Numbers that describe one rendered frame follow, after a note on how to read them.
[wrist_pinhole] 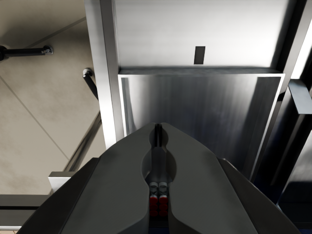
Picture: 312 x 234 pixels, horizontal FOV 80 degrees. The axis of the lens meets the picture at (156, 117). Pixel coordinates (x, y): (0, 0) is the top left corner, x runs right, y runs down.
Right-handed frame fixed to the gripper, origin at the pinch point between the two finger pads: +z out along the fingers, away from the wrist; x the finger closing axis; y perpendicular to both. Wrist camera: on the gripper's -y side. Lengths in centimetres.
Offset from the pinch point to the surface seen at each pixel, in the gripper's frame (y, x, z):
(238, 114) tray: 10.3, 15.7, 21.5
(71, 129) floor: 70, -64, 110
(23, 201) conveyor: 38, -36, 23
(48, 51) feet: 13, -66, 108
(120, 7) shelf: -7.5, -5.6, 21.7
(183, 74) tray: 1.6, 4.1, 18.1
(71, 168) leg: 43, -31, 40
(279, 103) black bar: 7.0, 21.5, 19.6
